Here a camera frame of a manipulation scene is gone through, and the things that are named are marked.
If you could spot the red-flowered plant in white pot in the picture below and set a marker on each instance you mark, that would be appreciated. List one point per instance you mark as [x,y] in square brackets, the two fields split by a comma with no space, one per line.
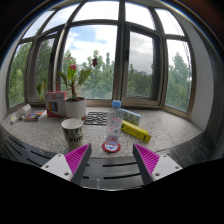
[75,108]

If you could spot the light blue packet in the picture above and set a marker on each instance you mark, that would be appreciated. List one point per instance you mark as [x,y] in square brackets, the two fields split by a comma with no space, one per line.
[131,116]

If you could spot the long yellow box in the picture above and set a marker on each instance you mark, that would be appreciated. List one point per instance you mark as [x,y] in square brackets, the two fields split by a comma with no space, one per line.
[136,131]

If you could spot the white paper cup with lettering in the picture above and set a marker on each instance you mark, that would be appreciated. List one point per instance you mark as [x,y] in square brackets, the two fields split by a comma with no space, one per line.
[73,135]

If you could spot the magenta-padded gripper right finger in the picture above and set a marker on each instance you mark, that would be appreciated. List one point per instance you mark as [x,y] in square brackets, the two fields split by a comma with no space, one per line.
[150,161]

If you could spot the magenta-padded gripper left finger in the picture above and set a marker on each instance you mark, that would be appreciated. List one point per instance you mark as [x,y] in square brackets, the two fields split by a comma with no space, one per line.
[75,160]

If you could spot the clear blue-capped water bottle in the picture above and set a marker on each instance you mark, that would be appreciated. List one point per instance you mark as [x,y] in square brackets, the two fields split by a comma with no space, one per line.
[114,128]

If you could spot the colourful flat book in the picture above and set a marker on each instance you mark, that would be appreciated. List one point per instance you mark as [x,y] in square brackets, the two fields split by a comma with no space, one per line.
[34,115]

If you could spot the black patterned trivet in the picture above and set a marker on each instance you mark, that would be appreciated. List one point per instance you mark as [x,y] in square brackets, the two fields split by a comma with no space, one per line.
[95,118]

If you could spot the pale folded booklet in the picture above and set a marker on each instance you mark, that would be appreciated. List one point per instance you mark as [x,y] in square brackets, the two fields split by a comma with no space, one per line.
[20,113]

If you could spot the red and white box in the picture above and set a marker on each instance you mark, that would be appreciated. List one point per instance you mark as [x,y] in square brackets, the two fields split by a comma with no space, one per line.
[55,104]

